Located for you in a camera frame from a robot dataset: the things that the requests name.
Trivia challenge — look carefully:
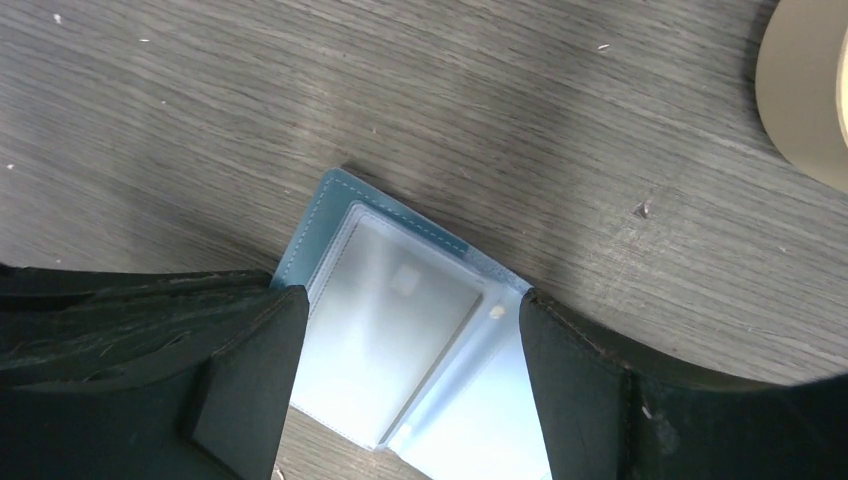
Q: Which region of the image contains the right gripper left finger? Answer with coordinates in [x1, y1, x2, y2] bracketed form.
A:
[1, 265, 309, 479]

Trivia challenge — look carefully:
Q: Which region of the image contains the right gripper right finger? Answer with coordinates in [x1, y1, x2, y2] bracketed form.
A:
[519, 289, 847, 479]

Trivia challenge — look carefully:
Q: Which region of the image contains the blue card holder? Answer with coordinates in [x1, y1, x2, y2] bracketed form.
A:
[272, 168, 550, 479]

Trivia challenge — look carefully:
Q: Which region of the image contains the beige oval tray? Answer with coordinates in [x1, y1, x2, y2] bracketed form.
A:
[755, 0, 847, 192]

